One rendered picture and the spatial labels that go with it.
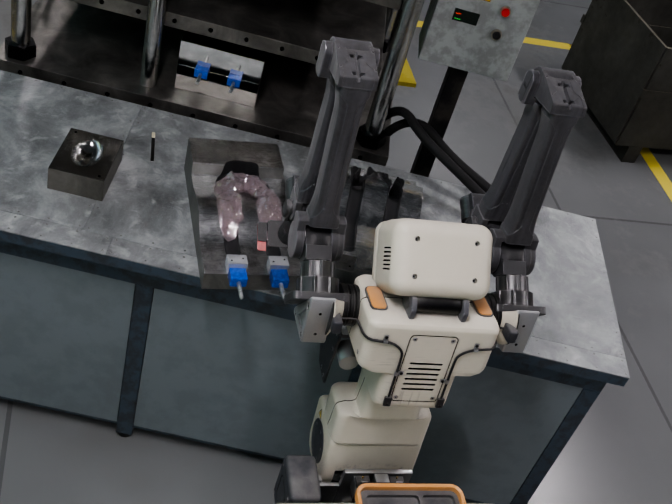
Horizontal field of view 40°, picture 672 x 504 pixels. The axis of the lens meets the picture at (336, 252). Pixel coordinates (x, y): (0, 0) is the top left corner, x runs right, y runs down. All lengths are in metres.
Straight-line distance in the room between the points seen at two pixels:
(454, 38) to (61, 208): 1.32
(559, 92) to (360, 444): 0.87
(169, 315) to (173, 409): 0.40
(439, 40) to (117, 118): 1.03
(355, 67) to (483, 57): 1.34
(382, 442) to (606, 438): 1.62
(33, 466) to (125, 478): 0.27
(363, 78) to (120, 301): 1.14
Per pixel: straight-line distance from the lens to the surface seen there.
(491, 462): 2.92
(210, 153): 2.60
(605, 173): 5.02
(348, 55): 1.73
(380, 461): 2.15
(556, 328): 2.61
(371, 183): 2.61
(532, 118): 1.94
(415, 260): 1.74
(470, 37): 2.98
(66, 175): 2.53
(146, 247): 2.43
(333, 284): 1.81
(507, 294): 1.95
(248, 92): 3.04
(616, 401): 3.74
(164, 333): 2.62
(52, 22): 3.36
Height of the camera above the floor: 2.42
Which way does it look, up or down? 40 degrees down
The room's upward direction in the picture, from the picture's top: 18 degrees clockwise
